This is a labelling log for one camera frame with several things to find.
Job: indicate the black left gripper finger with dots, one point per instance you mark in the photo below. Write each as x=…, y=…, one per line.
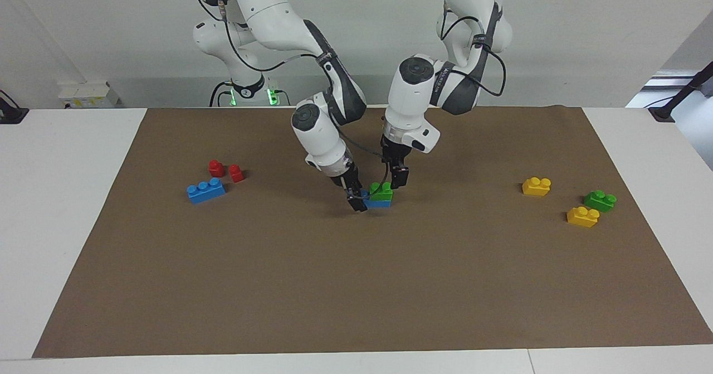
x=401, y=176

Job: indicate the white wall socket box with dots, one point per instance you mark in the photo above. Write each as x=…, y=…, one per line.
x=89, y=92

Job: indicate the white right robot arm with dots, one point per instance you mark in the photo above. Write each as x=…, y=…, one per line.
x=267, y=17

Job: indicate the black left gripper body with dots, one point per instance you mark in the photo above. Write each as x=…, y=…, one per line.
x=396, y=155

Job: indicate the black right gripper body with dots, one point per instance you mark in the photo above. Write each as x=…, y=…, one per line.
x=350, y=181

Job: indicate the green two-stud toy block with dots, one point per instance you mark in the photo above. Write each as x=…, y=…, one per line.
x=599, y=202
x=382, y=194

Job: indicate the blue three-stud toy block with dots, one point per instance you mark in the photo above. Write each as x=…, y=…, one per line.
x=206, y=192
x=380, y=203

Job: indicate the black table clamp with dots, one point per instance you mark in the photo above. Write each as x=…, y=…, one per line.
x=11, y=115

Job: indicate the red one-stud toy block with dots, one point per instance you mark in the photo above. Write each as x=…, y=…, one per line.
x=237, y=174
x=216, y=169

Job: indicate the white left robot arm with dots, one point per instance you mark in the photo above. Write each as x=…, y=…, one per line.
x=412, y=95

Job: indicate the brown table mat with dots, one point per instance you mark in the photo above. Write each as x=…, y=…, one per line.
x=356, y=285

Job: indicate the black stand pole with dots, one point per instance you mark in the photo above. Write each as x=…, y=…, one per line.
x=662, y=113

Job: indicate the yellow two-stud toy block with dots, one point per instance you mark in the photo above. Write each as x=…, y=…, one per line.
x=582, y=218
x=536, y=187

